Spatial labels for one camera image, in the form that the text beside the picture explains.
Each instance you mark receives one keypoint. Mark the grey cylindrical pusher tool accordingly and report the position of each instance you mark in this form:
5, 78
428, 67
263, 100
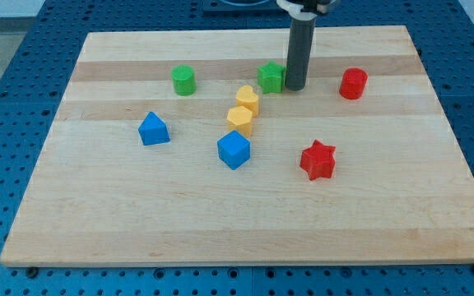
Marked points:
298, 55

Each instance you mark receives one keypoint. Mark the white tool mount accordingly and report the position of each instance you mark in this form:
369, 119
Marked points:
307, 9

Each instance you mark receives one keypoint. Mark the green cylinder block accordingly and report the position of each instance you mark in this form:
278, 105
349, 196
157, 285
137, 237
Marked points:
183, 78

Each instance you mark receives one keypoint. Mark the yellow heart block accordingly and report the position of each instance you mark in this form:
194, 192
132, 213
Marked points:
246, 97

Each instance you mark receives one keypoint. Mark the green star block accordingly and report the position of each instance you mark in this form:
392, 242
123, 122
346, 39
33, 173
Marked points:
271, 77

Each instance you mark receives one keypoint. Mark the red cylinder block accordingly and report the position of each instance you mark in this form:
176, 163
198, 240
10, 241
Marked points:
353, 83

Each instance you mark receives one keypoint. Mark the yellow hexagon block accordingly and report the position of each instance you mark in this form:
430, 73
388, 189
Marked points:
240, 119

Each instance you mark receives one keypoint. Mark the red star block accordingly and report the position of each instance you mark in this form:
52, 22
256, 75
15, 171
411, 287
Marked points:
318, 160

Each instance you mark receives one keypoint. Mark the blue cube block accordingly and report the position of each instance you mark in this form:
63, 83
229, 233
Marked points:
234, 149

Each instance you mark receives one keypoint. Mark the wooden board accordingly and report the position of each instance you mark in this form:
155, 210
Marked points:
401, 191

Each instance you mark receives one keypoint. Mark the blue pentagon block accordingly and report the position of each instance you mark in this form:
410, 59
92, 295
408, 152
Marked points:
153, 130

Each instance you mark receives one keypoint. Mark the dark blue base plate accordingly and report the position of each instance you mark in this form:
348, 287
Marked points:
247, 7

